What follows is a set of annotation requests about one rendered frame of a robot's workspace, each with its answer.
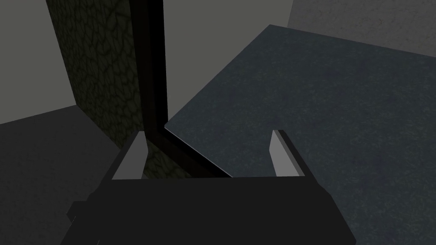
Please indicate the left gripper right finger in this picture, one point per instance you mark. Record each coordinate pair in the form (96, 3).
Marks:
(284, 160)

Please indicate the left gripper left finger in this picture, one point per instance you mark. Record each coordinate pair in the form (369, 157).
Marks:
(133, 160)

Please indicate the dark blue-grey table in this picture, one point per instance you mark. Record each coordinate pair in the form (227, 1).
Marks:
(323, 102)

